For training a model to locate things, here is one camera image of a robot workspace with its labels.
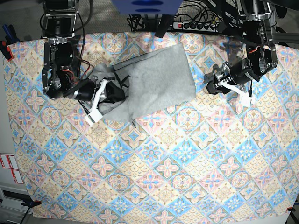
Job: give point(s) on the white red labels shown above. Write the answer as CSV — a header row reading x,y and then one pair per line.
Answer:
x,y
9,170

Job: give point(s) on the red black clamp top left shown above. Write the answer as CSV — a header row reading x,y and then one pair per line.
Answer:
x,y
6,51

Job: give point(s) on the black clamp bottom left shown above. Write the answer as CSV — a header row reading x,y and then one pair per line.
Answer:
x,y
30,203

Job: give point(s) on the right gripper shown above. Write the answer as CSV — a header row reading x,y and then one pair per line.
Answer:
x,y
91,94

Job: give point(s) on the clamp bottom right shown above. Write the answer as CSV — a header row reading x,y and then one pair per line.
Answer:
x,y
291,209

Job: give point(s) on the patterned tablecloth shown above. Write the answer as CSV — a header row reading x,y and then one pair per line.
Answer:
x,y
209,161

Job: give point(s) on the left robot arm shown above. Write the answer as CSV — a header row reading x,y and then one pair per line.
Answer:
x,y
252,27

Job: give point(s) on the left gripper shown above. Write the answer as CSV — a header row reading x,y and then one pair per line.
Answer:
x,y
237,78

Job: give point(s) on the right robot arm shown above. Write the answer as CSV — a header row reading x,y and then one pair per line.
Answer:
x,y
65,73

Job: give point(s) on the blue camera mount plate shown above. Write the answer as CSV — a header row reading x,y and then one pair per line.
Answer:
x,y
147,6

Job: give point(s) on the black power strip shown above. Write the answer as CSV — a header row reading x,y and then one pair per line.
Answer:
x,y
195,26

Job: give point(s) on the grey T-shirt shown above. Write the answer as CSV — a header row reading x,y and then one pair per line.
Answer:
x,y
151,82

